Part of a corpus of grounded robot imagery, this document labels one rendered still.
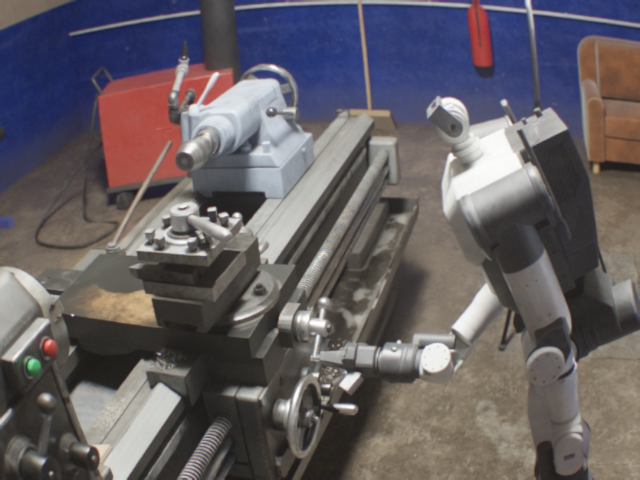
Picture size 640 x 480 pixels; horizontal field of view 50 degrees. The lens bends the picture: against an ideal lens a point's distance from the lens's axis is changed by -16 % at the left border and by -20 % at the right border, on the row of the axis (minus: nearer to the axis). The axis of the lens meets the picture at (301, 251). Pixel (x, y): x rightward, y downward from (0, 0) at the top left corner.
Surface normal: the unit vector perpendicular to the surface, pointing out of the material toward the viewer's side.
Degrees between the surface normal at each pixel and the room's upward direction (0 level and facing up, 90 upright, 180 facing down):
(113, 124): 90
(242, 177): 90
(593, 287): 19
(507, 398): 0
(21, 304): 45
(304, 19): 90
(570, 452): 84
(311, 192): 36
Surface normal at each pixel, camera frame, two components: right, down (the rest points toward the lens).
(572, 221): -0.15, 0.36
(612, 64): -0.39, 0.49
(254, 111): 0.94, -0.02
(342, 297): -0.10, -0.89
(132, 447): 0.48, -0.70
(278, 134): 0.83, -0.33
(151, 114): 0.05, 0.44
